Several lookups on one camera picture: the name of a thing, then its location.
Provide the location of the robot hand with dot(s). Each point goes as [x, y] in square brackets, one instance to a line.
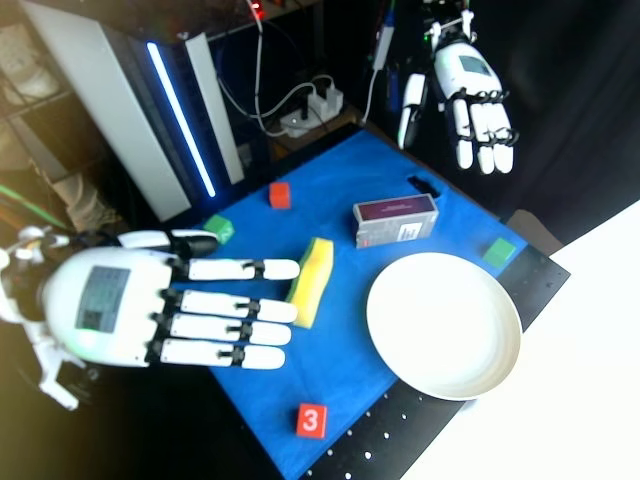
[465, 75]
[100, 310]

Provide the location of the purple and grey box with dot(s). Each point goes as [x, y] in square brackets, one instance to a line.
[395, 220]

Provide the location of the yellow green sponge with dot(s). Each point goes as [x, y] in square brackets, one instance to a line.
[312, 285]

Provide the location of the white round plate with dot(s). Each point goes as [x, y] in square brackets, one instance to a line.
[440, 325]

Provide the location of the black curtain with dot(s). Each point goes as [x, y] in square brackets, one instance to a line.
[575, 100]

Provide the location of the green block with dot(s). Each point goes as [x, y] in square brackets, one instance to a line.
[499, 252]
[219, 230]

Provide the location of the white power strip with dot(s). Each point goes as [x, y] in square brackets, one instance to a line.
[300, 122]

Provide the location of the wooden shelf unit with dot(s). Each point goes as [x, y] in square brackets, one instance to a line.
[50, 125]

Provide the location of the computer tower with blue light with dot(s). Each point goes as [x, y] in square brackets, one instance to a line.
[125, 110]

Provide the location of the plain red block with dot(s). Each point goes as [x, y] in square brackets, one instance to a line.
[280, 195]

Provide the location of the blue cloth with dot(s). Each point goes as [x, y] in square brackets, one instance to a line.
[325, 370]

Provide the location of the red block with number three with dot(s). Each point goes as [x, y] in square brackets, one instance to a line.
[311, 421]

